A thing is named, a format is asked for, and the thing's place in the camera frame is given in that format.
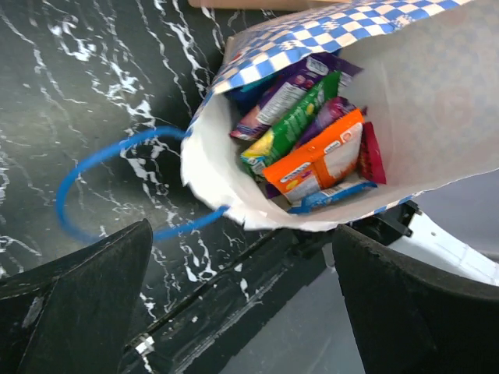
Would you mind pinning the red snack packet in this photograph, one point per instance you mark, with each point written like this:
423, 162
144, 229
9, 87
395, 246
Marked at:
370, 162

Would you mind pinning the blue checkered paper bag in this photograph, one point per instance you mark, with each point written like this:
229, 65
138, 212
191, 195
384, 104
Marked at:
429, 83

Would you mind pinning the blue cookie pack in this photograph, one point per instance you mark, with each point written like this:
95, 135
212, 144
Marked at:
326, 197

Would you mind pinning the orange desk organizer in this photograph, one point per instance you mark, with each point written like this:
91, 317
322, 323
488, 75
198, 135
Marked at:
277, 5

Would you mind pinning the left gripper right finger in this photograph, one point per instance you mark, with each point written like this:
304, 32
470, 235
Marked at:
410, 317

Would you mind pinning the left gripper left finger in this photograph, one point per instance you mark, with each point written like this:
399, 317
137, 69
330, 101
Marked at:
72, 315

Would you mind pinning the blue snack bag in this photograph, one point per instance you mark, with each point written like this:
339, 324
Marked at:
245, 98

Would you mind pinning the orange candy pack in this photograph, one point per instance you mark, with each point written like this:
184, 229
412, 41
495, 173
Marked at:
319, 159

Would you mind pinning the magenta purple candy pack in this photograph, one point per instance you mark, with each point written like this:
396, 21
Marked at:
323, 118

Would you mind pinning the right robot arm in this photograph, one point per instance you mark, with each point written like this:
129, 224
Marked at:
408, 230

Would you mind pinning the green candy pack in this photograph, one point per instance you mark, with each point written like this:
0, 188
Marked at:
280, 138

